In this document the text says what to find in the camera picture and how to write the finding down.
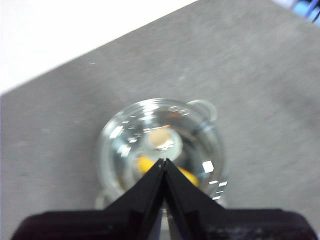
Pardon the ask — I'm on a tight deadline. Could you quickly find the light blue box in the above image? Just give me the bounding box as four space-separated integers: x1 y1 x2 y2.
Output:
291 0 320 24

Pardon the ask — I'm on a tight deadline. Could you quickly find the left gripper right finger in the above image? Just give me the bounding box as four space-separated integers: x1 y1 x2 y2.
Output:
164 158 320 240

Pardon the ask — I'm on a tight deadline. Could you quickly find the pale green electric pot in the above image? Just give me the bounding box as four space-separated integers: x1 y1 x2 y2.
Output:
94 97 230 210

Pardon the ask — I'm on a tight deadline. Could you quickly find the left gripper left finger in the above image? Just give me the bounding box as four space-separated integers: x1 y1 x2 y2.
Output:
12 158 166 240

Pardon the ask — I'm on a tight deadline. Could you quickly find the yellow corn cob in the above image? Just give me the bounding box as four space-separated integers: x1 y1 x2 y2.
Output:
136 155 201 188

